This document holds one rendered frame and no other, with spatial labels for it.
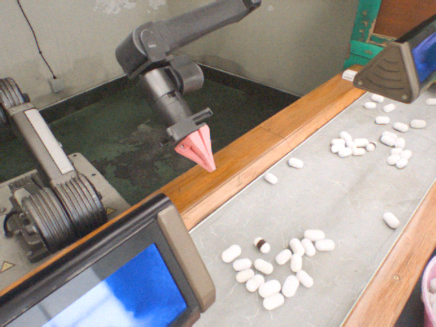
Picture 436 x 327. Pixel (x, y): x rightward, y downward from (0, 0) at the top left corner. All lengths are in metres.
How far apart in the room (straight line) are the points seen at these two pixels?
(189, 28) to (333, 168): 0.45
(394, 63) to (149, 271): 0.38
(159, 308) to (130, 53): 0.49
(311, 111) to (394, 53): 0.55
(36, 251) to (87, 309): 0.87
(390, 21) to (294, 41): 1.18
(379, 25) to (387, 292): 0.94
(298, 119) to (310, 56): 1.47
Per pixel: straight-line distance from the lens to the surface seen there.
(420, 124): 1.07
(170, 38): 0.66
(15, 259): 1.09
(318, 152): 0.88
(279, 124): 0.92
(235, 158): 0.78
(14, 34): 2.41
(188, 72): 0.65
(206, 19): 0.77
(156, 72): 0.61
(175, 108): 0.59
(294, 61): 2.46
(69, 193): 0.72
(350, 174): 0.83
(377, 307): 0.59
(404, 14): 1.31
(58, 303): 0.18
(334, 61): 2.34
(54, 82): 2.52
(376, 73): 0.49
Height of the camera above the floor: 1.25
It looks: 39 degrees down
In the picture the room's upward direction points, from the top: straight up
